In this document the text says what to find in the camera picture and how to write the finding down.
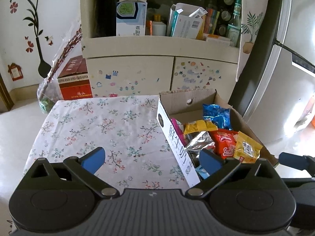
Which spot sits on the white round jar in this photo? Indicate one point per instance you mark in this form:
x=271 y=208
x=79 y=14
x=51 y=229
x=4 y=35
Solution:
x=158 y=28

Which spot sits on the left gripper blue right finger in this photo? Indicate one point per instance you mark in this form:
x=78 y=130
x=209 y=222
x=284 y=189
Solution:
x=219 y=171

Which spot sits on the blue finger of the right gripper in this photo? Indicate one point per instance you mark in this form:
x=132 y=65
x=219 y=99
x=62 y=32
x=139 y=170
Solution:
x=301 y=163

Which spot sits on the red house wall sticker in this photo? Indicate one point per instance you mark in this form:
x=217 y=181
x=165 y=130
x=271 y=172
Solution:
x=15 y=72

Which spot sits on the grey refrigerator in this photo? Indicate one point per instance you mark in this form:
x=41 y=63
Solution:
x=274 y=91

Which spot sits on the small yellow packet behind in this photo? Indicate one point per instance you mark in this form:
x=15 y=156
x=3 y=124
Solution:
x=199 y=126

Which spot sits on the yellow snack packet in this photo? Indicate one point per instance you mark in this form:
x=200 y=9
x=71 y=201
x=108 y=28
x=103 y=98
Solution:
x=247 y=150

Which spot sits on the dark blue snack packet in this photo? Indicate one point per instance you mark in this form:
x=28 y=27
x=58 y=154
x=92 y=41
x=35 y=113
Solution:
x=217 y=115

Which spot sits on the green glass bottle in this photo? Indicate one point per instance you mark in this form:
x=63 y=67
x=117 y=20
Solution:
x=234 y=26

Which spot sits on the silver light-blue snack packet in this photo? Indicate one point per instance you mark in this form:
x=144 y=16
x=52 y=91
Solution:
x=194 y=147

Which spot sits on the cardboard box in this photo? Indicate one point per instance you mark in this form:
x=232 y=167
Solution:
x=186 y=106

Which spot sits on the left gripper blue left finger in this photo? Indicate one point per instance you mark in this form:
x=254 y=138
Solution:
x=84 y=169

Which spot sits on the white blue green box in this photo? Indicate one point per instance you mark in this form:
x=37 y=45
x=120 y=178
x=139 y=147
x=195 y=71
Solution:
x=131 y=17

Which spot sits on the orange red snack packet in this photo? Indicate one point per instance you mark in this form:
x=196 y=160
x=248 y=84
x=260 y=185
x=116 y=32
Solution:
x=224 y=142

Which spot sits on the purple snack packet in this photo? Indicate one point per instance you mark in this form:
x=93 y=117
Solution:
x=179 y=129

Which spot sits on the wooden door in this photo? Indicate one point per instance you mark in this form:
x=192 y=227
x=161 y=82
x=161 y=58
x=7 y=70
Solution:
x=6 y=103

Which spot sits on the red brown carton box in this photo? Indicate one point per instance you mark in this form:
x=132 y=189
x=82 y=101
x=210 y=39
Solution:
x=74 y=80

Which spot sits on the white teal open box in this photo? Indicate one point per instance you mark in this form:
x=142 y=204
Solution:
x=185 y=21

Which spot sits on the cream cabinet with stickers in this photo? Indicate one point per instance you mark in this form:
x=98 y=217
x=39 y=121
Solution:
x=145 y=65

